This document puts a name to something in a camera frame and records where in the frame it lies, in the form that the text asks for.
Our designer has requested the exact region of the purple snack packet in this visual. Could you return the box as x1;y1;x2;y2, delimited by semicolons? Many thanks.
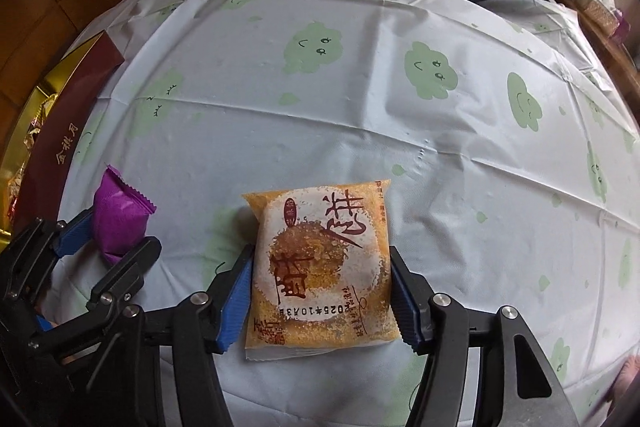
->
94;164;157;265

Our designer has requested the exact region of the tissue box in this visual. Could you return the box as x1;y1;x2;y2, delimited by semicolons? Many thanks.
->
575;0;626;32

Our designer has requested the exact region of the orange pastry packet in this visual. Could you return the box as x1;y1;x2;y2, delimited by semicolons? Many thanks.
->
242;179;402;362

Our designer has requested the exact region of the wooden side table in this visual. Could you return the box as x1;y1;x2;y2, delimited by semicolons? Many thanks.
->
545;0;640;78

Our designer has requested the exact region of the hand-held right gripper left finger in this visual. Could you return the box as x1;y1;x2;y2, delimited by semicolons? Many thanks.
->
75;244;257;427

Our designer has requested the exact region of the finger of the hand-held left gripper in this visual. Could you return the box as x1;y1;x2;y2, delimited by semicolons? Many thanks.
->
30;236;163;358
7;207;97;270

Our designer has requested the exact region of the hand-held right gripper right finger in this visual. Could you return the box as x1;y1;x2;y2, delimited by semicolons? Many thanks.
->
387;246;581;427

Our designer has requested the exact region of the gold tin box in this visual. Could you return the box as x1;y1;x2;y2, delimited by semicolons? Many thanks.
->
0;31;123;258

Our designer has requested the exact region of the white tablecloth with green clouds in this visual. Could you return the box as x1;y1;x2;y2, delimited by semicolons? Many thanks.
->
37;0;640;427

